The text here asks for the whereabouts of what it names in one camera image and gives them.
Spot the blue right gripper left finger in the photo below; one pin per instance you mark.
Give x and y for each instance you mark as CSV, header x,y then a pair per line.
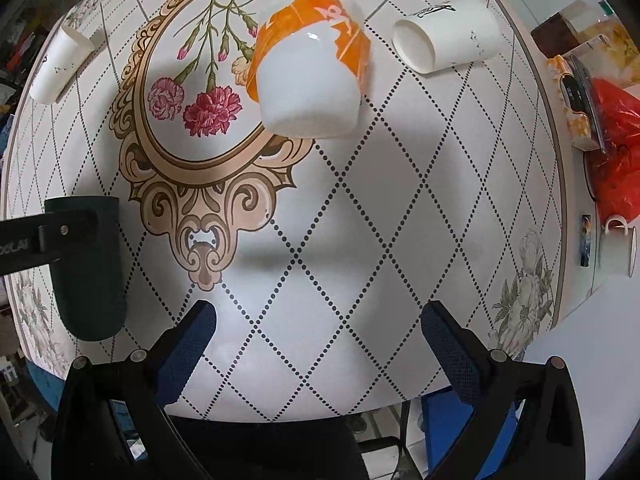
x,y
180,348

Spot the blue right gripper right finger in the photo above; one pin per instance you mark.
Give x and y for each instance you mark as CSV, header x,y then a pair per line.
x,y
457,350

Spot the dark teal cup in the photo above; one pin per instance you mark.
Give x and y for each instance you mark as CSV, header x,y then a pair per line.
x,y
87,275

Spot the white paper cup left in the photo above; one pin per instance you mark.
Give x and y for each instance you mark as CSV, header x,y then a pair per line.
x,y
62,59

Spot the white paper cup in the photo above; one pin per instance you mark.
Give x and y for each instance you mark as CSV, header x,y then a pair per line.
x,y
62,59
445,35

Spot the orange and white cup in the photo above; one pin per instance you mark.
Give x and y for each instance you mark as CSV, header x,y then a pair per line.
x,y
309,68

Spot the white paper cup right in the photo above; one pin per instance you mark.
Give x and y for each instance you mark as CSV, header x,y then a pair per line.
x,y
445,35

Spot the floral diamond pattern tablecloth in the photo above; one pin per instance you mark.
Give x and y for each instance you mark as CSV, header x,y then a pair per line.
x,y
317,254

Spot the small photo card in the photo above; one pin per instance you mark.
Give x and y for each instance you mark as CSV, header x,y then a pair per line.
x,y
585,240

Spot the red plastic bag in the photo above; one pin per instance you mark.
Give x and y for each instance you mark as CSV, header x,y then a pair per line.
x,y
614,173

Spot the white mug with handle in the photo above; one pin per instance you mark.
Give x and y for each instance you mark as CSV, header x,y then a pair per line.
x,y
618,247

